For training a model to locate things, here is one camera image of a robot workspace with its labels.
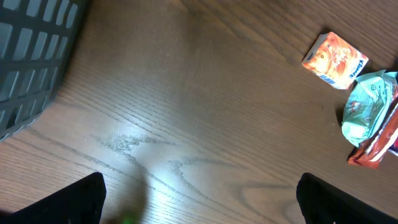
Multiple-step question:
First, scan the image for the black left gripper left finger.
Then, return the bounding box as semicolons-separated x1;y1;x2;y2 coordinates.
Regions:
1;172;106;224

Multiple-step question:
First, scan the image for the dark grey plastic basket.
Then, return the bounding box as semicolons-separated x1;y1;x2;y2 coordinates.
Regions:
1;0;91;140

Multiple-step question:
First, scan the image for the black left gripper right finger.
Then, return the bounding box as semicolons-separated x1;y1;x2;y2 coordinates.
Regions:
296;172;397;224

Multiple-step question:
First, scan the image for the teal snack packet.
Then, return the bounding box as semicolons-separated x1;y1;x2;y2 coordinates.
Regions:
341;70;397;147

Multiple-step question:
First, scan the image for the orange chocolate bar wrapper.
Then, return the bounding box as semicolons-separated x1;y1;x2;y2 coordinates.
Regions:
348;104;397;169

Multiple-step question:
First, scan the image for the purple pad package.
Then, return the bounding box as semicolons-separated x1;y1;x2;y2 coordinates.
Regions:
389;139;398;156

